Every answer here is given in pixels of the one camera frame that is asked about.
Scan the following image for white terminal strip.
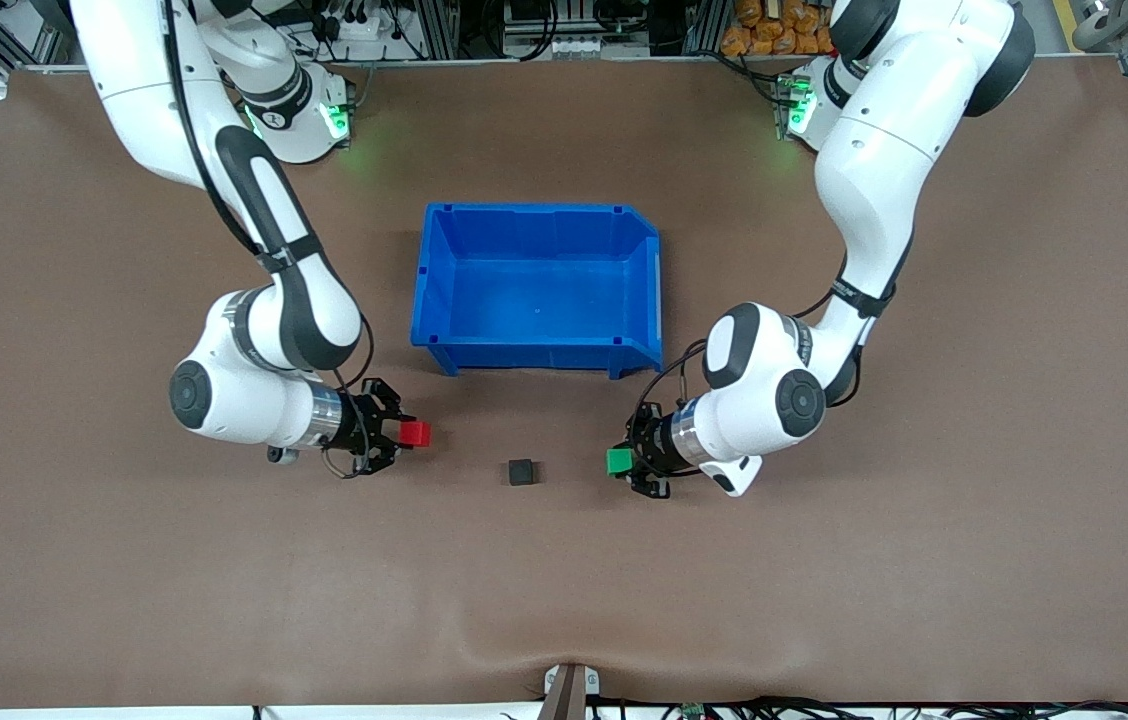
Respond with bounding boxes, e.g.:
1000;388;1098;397
514;35;607;57

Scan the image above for brown table mat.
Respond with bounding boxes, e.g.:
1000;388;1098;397
0;55;1128;711

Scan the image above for orange snack bags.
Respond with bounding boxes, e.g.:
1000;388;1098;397
721;0;835;57

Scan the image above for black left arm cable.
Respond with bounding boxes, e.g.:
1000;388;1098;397
632;230;915;476

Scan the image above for camera stand post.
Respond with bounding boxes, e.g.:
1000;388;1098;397
543;662;601;720

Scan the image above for blue plastic storage bin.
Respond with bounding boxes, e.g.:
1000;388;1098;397
410;203;665;379

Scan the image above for black cable bundle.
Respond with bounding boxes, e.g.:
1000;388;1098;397
499;695;1128;720

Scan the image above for white power strip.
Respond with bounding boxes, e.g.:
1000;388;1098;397
319;8;405;43

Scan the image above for aluminium frame post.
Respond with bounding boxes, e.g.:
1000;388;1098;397
681;0;725;53
421;0;460;59

